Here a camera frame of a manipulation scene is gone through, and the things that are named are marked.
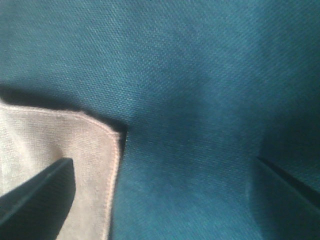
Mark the black table cloth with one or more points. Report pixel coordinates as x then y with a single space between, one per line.
198 89

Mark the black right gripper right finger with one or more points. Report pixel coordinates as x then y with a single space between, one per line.
283 207

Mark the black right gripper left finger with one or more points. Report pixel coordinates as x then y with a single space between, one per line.
38 208

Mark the brown towel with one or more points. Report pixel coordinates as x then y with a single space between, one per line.
33 138

